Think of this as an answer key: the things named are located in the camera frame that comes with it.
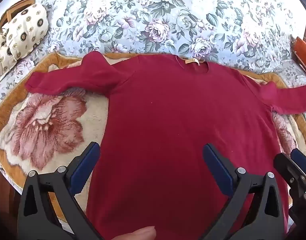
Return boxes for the floral bedspread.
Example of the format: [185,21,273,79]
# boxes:
[0,0,306,112]

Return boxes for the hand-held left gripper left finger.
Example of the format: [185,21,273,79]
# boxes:
[17,142,105,240]

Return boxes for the plush rose-print blanket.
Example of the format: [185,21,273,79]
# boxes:
[0,51,306,232]

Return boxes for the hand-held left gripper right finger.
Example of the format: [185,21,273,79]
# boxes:
[202,144,290,240]

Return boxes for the large cream medallion-print pillow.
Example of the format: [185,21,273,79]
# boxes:
[5,4,49,61]

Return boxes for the orange seat cushion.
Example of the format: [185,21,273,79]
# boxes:
[291,36,306,81]

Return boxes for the wooden chair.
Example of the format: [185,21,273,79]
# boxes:
[0,0,37,35]

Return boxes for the person's left hand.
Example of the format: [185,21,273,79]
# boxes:
[112,227,157,240]

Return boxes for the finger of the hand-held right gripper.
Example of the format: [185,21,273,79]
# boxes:
[273,152,306,183]
[290,148,306,178]

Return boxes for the dark red knit sweater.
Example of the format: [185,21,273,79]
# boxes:
[25,51,306,240]

